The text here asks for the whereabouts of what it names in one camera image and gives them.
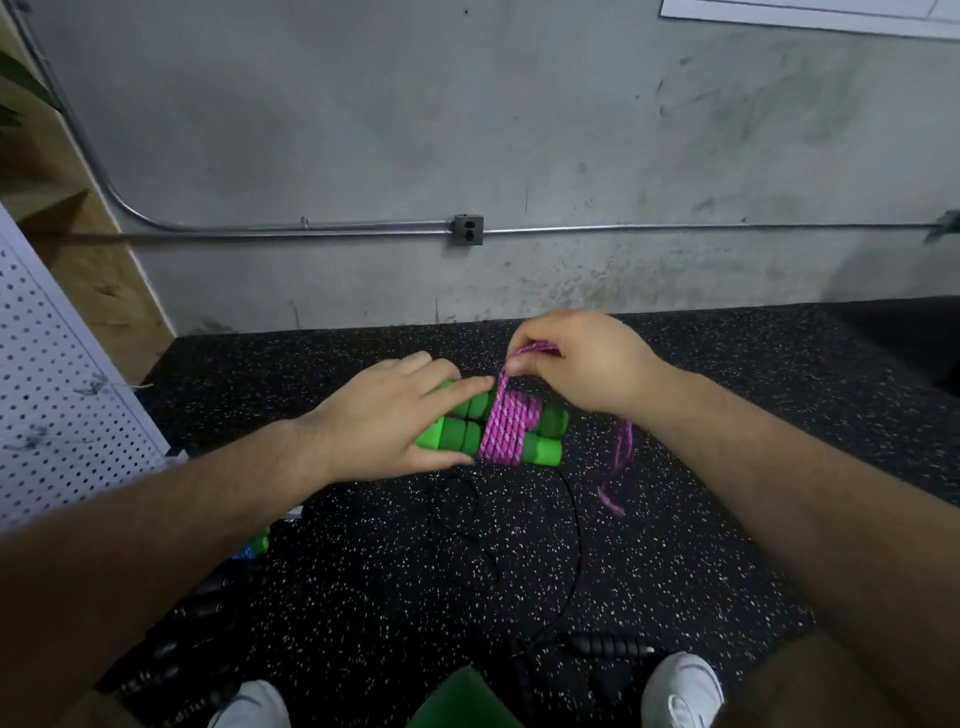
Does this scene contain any person's right forearm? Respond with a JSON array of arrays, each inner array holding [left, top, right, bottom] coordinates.
[[645, 372, 960, 728]]

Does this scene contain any pink green-handled jump rope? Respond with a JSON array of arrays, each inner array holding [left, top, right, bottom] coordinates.
[[415, 339, 639, 521]]

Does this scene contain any person's right hand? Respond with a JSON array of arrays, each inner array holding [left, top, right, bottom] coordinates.
[[502, 310, 672, 420]]

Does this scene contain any green potted plant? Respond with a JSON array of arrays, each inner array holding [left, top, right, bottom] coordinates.
[[0, 52, 56, 129]]

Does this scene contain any white shoe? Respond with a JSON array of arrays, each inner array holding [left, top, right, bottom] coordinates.
[[640, 651, 728, 728], [208, 679, 294, 728]]

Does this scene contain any white left shoe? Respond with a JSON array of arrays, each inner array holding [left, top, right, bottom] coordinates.
[[208, 679, 294, 728]]

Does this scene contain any metal conduit pipe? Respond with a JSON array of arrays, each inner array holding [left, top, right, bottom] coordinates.
[[7, 0, 960, 242]]

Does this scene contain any person's left forearm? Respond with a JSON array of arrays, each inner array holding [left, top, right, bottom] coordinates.
[[0, 423, 329, 728]]

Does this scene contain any white right shoe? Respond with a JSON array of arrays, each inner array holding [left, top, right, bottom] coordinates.
[[640, 651, 728, 728]]

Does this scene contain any person's left hand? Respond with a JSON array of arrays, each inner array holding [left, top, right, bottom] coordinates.
[[292, 351, 494, 486]]

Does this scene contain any pile of black ropes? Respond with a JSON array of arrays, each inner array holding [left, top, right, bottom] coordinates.
[[93, 567, 260, 704]]

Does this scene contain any white pegboard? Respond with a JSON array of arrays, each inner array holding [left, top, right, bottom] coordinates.
[[0, 202, 173, 530]]

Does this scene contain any black foam-handled jump rope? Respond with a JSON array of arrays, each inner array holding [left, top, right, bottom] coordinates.
[[426, 465, 665, 669]]

